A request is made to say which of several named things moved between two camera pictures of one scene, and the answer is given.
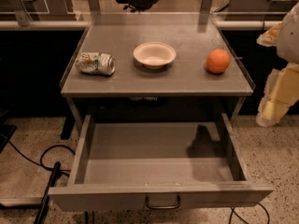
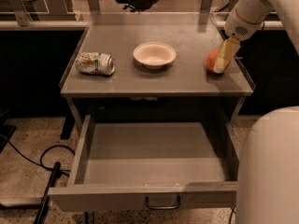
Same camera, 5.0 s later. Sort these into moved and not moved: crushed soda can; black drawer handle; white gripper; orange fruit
Moved: white gripper
Not moved: orange fruit; crushed soda can; black drawer handle
